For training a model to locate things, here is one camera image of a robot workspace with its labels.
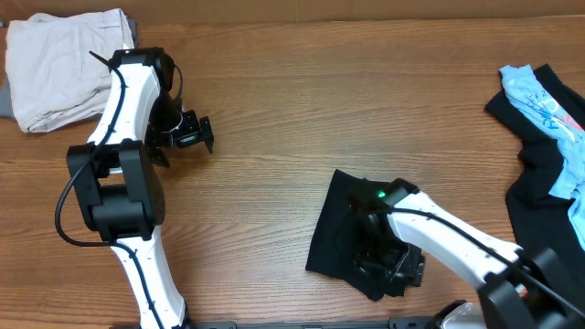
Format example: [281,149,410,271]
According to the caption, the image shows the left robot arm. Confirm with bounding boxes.
[55,48,214,329]

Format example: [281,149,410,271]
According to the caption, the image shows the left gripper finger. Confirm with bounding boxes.
[146,147,170,168]
[199,116,215,154]

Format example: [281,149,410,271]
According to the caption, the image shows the folded beige trousers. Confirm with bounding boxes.
[5,8,134,133]

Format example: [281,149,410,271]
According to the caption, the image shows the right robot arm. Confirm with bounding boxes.
[349,178,584,328]

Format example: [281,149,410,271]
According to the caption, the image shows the grey folded cloth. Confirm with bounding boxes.
[1,18,139,119]

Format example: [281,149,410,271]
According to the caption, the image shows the black t-shirt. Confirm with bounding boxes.
[305,170,406,302]

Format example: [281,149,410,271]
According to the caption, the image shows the black garment at right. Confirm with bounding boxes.
[485,65,584,284]

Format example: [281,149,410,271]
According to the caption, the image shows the light blue printed shirt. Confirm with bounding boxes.
[500,65,584,245]

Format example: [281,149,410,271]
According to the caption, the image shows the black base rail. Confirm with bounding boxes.
[190,316,441,329]

